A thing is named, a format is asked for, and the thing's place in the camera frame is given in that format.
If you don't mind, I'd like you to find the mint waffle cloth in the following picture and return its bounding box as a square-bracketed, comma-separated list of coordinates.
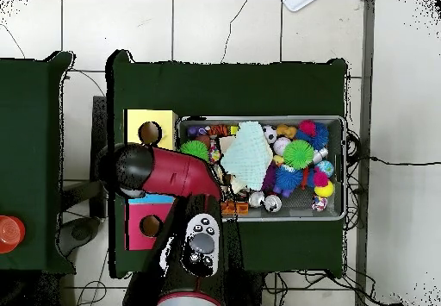
[220, 121, 274, 191]

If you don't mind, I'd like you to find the silver drink can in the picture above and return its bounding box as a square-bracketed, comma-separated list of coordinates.
[247, 190, 265, 209]
[264, 194, 283, 213]

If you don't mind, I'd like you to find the wooden box with three holes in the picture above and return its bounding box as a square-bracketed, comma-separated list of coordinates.
[122, 109, 180, 252]

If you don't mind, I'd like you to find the green spiky toy with eyes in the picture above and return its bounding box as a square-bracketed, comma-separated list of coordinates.
[178, 140, 210, 163]

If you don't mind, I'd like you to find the orange flat toy plate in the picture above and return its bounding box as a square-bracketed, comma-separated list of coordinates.
[220, 199, 250, 216]

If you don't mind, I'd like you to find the small soccer ball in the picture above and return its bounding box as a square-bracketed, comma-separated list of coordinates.
[262, 124, 278, 145]

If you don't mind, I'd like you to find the small baseball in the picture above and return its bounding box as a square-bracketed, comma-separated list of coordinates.
[272, 136, 292, 157]

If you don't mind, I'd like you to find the dark green table cloth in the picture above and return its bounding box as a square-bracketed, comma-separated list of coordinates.
[107, 49, 349, 278]

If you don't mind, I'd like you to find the blue spiky toy with eyes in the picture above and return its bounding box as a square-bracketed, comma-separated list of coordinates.
[273, 164, 304, 197]

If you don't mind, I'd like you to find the blue spiky ball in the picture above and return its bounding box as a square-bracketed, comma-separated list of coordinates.
[309, 122, 330, 150]

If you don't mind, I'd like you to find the globe print ball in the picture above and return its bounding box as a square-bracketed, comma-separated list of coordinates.
[314, 159, 335, 178]

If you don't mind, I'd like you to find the white flat object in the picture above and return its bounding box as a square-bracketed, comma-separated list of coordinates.
[281, 0, 320, 13]

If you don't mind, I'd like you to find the green covered side table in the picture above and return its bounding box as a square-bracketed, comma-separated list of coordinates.
[0, 51, 76, 274]

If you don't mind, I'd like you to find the red cup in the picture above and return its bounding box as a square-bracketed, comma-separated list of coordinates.
[0, 215, 27, 254]

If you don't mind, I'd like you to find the wire mesh bin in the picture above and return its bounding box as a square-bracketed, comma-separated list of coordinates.
[176, 115, 347, 223]

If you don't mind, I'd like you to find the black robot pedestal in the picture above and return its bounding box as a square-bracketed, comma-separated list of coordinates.
[225, 271, 267, 306]

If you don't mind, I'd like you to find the black floor cable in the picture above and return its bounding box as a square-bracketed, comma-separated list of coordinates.
[370, 156, 441, 166]

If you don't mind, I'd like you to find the grey metal rail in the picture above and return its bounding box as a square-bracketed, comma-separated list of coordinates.
[354, 0, 376, 306]

